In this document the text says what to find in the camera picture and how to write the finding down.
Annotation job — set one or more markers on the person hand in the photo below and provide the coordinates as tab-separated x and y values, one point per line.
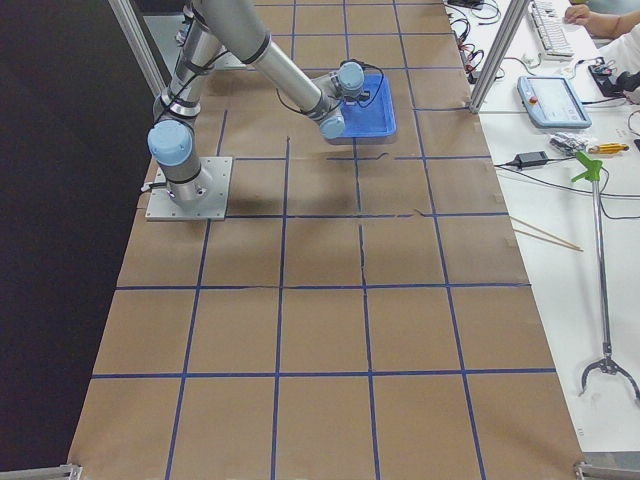
579	14

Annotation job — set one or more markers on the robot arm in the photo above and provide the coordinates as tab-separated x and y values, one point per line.
229	48

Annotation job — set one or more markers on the blue plastic tray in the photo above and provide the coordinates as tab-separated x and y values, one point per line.
374	121

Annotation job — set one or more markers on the white keyboard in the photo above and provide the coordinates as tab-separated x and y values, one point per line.
548	28

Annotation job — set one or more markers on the teach pendant tablet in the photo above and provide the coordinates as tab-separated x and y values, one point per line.
551	102

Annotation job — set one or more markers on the yellow tool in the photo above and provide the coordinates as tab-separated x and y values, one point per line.
608	148

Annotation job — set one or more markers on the black power adapter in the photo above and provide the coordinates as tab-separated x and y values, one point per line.
531	159

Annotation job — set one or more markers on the wooden chopsticks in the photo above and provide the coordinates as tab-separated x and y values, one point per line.
530	230

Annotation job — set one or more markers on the aluminium frame post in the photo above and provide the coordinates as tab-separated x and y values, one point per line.
510	23

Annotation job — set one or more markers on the usb hub with cables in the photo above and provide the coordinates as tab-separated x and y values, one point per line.
471	56

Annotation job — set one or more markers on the green handled reach grabber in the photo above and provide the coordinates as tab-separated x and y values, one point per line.
606	364

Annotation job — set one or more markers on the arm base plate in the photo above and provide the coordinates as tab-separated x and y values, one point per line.
205	197

